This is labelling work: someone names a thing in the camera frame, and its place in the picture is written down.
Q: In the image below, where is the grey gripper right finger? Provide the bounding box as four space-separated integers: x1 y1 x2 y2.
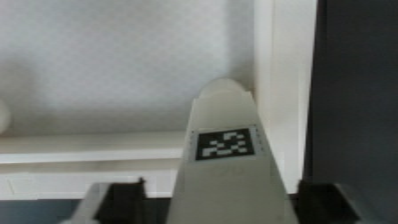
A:
295 181 380 224

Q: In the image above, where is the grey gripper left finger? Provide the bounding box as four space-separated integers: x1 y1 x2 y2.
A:
59 179 146 224

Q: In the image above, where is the white desk top tray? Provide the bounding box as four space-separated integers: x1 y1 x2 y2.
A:
0 0 316 187

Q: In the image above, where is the white L-shaped obstacle fence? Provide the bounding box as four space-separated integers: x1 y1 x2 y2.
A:
0 170 176 200

